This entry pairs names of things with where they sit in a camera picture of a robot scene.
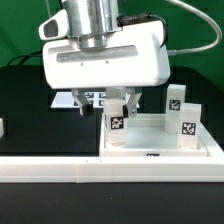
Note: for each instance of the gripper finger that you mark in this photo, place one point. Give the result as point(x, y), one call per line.
point(85, 107)
point(132, 97)

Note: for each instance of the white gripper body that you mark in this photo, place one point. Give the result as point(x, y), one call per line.
point(133, 57)

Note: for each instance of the white square table top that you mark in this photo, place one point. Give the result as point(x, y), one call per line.
point(146, 137)

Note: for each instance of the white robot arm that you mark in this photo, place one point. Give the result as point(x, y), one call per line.
point(88, 44)

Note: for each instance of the white base marker plate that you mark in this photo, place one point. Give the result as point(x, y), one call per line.
point(65, 100)

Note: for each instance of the white block left edge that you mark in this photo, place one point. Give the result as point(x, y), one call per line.
point(1, 128)

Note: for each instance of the white L-shaped obstacle fence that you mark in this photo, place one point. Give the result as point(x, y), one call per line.
point(117, 169)

